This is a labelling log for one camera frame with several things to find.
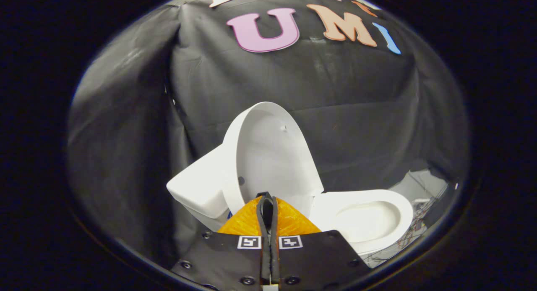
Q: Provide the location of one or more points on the black backdrop cloth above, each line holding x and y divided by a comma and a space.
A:
335, 98

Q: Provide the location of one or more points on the white toilet lid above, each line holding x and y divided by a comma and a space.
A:
272, 156

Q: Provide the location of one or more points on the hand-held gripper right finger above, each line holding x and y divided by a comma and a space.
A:
319, 257

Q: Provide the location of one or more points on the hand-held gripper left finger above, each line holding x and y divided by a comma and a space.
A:
222, 257

